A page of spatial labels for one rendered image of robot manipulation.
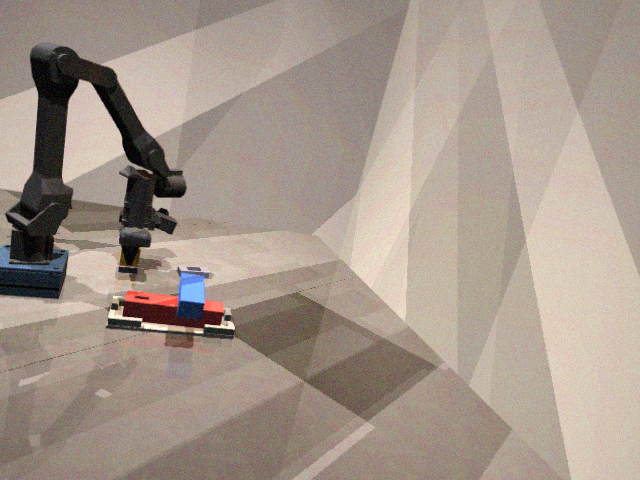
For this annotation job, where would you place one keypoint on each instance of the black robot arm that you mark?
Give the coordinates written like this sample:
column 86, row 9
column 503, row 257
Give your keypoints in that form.
column 45, row 200

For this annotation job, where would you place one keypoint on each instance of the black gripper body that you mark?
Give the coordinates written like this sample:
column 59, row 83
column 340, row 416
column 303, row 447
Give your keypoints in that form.
column 134, row 217

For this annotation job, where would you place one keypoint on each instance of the white rectangular block with square hole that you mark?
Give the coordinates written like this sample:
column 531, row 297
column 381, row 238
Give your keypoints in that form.
column 203, row 271

